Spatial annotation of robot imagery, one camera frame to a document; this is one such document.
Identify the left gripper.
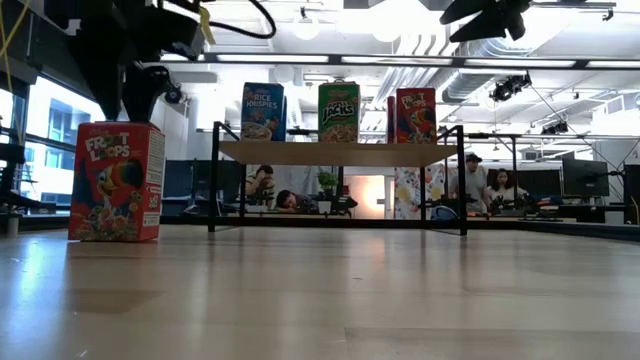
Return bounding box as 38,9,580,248
44,0,204,124

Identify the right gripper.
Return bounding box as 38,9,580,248
440,0,531,43

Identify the red Froot Loops cereal box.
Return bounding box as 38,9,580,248
395,87,437,145
68,121,166,243
386,95,398,145

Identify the green Apple Jacks cereal box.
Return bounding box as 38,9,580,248
318,82,361,144

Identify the black ceiling spotlight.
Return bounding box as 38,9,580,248
489,73,532,103
541,119,570,136

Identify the large window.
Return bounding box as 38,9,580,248
0,74,109,209

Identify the yellow tag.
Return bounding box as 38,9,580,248
198,5,217,46

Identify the long ceiling light strip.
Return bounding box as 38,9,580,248
159,49,640,71

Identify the person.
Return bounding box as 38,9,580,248
274,188,319,215
487,168,529,204
244,164,276,204
449,153,491,216

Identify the round white pendant lamp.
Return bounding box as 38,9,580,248
292,7,321,41

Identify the colourful patterned panel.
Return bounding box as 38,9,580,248
394,164,446,220

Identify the dark computer monitor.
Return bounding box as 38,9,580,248
562,158,611,198

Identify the green potted plant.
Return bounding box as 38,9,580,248
317,169,340,215

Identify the silver ventilation duct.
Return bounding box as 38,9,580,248
439,29,571,104

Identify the yellow hanging cable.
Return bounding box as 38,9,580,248
0,0,32,94

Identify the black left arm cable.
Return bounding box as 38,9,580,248
164,0,278,41

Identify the black metal rig frame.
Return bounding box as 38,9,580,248
439,132,579,221

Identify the wooden shelf with black frame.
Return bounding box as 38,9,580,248
208,121,469,237

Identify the black aluminium table frame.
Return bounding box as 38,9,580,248
19,213,640,242

